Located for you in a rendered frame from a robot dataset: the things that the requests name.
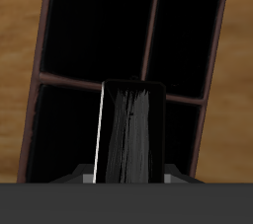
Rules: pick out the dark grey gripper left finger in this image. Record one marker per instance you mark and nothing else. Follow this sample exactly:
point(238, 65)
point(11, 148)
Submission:
point(83, 176)

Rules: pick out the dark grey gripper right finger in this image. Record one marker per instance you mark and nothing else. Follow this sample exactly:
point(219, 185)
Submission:
point(174, 176)

